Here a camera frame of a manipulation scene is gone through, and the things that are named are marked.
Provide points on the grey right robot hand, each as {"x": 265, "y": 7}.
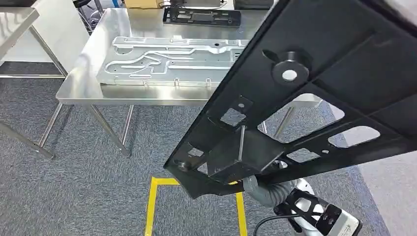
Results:
{"x": 250, "y": 185}

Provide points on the large black metal panel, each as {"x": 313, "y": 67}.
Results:
{"x": 325, "y": 42}

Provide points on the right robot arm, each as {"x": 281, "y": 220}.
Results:
{"x": 303, "y": 208}

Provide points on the silver stamped metal plate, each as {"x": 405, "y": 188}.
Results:
{"x": 182, "y": 68}

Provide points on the steel table with raised rim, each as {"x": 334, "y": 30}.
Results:
{"x": 97, "y": 94}

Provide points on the cardboard box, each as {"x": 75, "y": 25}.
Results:
{"x": 141, "y": 3}

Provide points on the white board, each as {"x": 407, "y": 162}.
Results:
{"x": 58, "y": 29}

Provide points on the steel table with slanted legs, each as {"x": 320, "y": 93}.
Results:
{"x": 14, "y": 22}

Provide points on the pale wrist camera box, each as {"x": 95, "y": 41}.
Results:
{"x": 340, "y": 223}

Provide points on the small black metal frame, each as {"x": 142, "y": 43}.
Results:
{"x": 202, "y": 17}

